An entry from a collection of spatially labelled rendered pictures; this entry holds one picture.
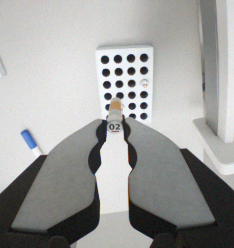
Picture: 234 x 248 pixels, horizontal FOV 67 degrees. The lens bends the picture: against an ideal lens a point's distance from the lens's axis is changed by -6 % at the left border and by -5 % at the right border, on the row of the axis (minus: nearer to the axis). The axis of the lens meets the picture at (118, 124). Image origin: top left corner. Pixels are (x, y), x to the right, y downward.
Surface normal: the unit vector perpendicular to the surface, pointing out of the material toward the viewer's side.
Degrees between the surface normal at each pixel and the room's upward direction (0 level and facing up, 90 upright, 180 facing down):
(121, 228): 0
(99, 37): 0
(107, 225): 0
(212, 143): 90
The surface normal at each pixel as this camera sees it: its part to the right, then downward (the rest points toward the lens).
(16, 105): 0.00, 0.48
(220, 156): -0.23, -0.85
